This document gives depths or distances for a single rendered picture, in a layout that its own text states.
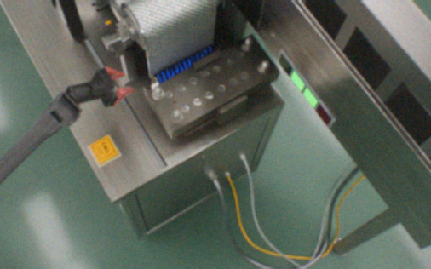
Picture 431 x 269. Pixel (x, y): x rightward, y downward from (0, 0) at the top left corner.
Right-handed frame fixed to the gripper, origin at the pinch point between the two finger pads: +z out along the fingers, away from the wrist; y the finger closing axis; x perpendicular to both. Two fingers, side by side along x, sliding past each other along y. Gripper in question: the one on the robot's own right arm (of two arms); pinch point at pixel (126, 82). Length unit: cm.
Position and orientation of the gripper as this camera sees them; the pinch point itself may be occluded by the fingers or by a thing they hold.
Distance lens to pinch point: 173.3
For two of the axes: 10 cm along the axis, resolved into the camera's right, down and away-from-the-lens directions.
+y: 4.9, 8.0, -3.4
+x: 4.0, -5.6, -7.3
